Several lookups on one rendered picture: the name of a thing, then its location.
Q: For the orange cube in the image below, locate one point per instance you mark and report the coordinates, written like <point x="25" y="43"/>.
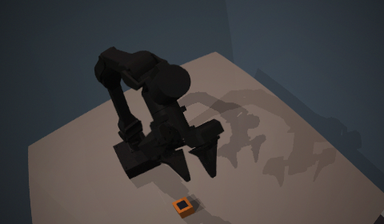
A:
<point x="183" y="207"/>

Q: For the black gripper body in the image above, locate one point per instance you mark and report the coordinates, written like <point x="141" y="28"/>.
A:
<point x="193" y="137"/>

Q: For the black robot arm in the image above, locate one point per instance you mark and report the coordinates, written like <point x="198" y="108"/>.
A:
<point x="162" y="85"/>

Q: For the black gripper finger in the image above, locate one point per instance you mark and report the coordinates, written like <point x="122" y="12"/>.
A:
<point x="178" y="163"/>
<point x="207" y="154"/>

